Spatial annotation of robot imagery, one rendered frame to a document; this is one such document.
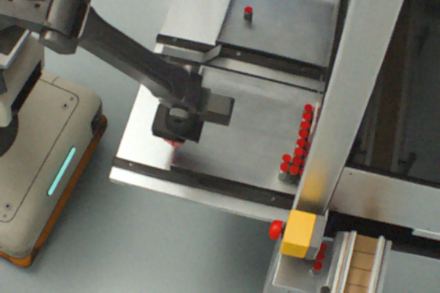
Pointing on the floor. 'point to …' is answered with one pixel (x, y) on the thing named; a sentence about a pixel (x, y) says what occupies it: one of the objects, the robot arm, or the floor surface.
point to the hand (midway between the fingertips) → (174, 142)
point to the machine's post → (350, 82)
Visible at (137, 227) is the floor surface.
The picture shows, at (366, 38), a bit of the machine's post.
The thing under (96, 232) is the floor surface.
